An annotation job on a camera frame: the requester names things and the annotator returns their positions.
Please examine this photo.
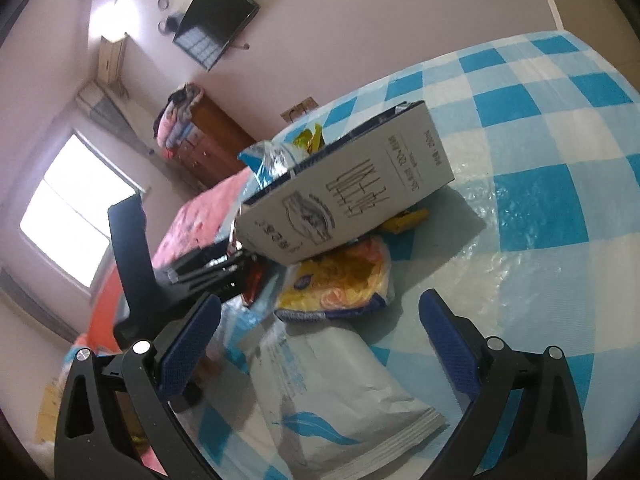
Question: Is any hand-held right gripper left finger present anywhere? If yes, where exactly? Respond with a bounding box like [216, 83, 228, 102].
[54, 291, 222, 480]

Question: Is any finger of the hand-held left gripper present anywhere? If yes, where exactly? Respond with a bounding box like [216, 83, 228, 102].
[167, 241, 242, 287]
[187, 254, 258, 307]

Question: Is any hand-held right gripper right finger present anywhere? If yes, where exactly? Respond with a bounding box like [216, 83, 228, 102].
[418, 288, 589, 480]

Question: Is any red snack wrapper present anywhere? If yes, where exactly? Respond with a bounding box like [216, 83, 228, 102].
[243, 259, 267, 307]

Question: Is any orange plastic basin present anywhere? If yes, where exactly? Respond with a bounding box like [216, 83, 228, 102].
[89, 272, 132, 353]

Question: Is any white feather-print wipes packet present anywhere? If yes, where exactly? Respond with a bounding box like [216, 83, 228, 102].
[249, 322, 452, 480]

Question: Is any blue and white milk carton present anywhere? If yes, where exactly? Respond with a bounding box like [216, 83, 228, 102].
[234, 101, 457, 266]

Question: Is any bright window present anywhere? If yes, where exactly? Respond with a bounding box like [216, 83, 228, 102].
[19, 131, 147, 292]

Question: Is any yellow noodle packet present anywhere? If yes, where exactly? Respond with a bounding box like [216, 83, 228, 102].
[274, 236, 397, 324]

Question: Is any blue clear plastic bag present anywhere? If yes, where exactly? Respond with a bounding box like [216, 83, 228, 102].
[237, 139, 302, 197]

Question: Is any brown wooden cabinet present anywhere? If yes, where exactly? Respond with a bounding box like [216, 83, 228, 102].
[172, 94, 257, 191]

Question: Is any golden yellow snack wrapper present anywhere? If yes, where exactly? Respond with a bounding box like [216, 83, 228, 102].
[384, 207, 429, 234]

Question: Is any grey curtain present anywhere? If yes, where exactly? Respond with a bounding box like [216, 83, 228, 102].
[74, 82, 148, 153]

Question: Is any yellow green snack wrapper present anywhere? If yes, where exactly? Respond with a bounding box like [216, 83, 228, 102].
[294, 124, 324, 155]

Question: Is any blue checkered tablecloth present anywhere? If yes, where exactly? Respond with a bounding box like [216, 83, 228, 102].
[170, 30, 640, 480]

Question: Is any wooden curtain box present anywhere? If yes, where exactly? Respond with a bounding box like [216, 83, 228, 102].
[96, 34, 129, 87]

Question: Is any wall socket panel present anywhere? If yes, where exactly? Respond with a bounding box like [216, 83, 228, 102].
[281, 96, 319, 122]

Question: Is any black wall television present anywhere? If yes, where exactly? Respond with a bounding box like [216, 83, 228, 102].
[172, 0, 261, 72]

